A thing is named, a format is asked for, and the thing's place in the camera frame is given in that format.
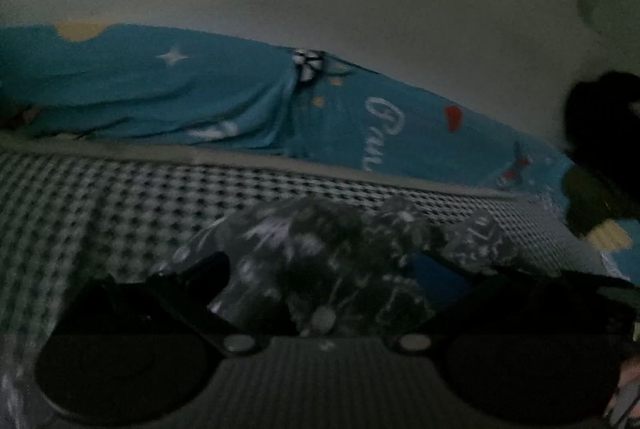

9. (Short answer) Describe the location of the houndstooth bed mat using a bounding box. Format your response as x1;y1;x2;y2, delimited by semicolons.
0;136;626;429

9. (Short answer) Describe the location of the black white patterned clip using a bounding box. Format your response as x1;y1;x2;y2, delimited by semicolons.
291;50;326;82

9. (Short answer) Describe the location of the dark doodle print jacket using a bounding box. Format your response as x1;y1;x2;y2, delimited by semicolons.
150;196;521;337

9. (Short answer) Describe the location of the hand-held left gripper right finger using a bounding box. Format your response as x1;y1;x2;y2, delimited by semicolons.
386;251;583;356

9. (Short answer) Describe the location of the blue printed bedsheet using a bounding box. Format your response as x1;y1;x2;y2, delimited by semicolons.
0;23;640;285

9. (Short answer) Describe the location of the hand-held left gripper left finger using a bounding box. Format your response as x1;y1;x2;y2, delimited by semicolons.
65;251;263;356

